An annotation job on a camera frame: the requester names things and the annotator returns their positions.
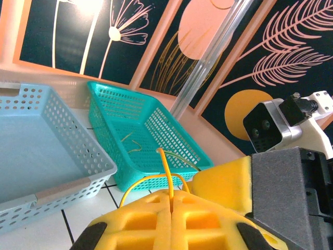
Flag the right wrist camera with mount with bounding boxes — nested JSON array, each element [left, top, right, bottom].
[[243, 90, 333, 157]]

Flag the clear acrylic tube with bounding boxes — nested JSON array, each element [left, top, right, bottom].
[[171, 0, 250, 120]]

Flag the teal plastic basket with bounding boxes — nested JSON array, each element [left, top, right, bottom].
[[87, 80, 214, 193]]

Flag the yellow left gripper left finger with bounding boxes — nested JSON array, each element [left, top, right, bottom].
[[69, 189, 173, 250]]

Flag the light blue plastic basket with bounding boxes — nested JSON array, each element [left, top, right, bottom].
[[0, 82, 118, 235]]

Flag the thin green yellow cable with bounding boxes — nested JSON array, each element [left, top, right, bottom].
[[165, 152, 201, 172]]

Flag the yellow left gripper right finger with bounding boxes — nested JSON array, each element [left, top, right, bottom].
[[171, 190, 287, 250]]

